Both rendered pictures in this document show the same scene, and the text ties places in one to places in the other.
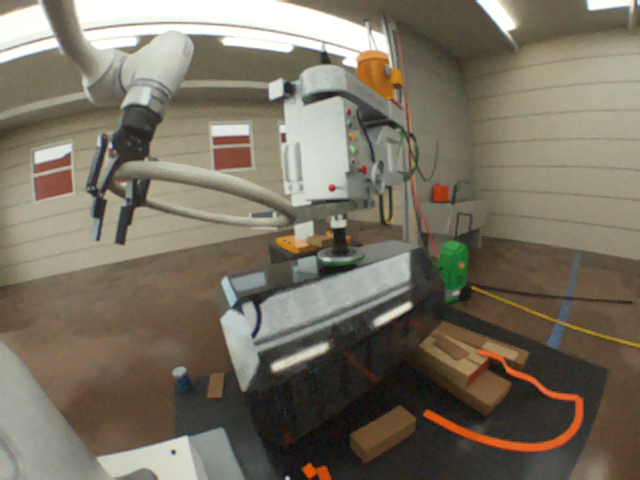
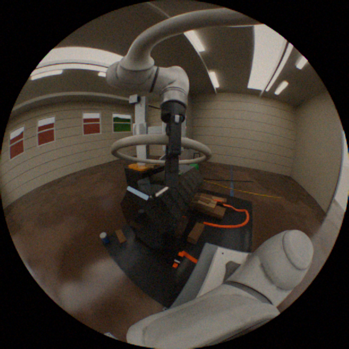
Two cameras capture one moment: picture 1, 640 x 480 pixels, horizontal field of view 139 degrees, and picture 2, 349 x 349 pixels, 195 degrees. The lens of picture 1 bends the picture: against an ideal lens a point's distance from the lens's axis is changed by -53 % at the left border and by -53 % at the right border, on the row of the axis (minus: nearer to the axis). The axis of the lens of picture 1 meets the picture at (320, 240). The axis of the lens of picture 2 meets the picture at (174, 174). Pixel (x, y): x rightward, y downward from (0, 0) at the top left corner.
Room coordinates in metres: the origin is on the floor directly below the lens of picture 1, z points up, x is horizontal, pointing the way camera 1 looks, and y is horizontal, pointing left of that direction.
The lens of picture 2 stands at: (0.12, 0.48, 1.26)
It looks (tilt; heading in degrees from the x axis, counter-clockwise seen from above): 20 degrees down; 331
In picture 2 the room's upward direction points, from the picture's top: straight up
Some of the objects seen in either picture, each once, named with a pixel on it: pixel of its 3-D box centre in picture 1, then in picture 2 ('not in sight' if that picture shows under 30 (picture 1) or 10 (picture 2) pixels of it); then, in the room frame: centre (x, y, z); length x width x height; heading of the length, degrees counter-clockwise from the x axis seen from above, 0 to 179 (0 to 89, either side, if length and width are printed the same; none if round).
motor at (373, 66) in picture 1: (377, 80); not in sight; (1.66, -0.48, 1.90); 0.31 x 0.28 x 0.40; 55
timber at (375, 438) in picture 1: (383, 433); (196, 232); (0.74, -0.22, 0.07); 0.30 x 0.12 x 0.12; 117
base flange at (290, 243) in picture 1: (311, 239); (144, 165); (2.05, 0.07, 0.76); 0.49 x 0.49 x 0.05; 25
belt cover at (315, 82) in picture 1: (360, 108); not in sight; (1.42, -0.29, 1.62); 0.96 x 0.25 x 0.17; 145
